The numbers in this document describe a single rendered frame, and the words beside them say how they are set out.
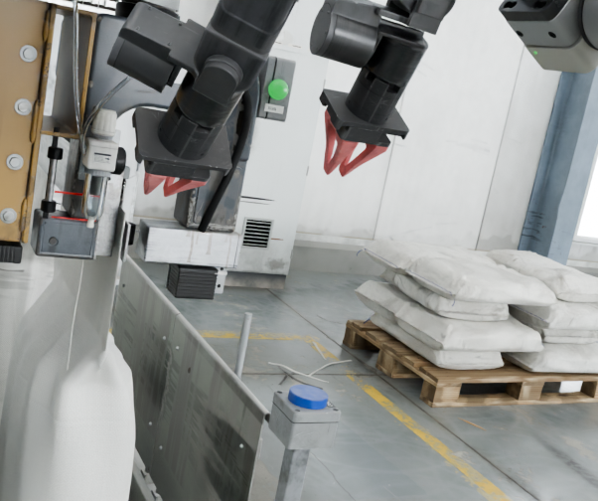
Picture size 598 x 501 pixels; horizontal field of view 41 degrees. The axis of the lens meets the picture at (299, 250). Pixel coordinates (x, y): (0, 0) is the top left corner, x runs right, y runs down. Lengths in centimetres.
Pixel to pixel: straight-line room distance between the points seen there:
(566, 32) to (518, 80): 572
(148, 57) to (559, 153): 628
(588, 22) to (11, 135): 71
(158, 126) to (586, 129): 600
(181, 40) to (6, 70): 38
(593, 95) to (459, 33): 119
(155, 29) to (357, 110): 29
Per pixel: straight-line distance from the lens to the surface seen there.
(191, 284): 120
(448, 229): 653
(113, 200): 116
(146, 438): 206
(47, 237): 112
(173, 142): 83
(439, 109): 627
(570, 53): 99
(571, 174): 671
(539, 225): 700
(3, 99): 110
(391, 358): 401
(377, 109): 95
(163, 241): 116
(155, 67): 78
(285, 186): 505
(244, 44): 70
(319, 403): 121
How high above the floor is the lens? 129
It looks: 11 degrees down
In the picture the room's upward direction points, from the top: 11 degrees clockwise
